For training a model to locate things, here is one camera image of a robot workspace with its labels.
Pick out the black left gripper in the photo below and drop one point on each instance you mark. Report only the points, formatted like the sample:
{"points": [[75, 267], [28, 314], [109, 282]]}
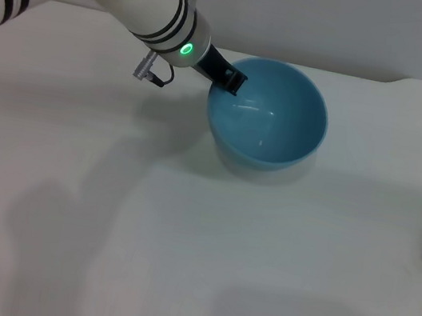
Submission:
{"points": [[215, 65]]}

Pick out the blue bowl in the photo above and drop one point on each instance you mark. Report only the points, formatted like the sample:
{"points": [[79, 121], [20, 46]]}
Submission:
{"points": [[267, 135]]}

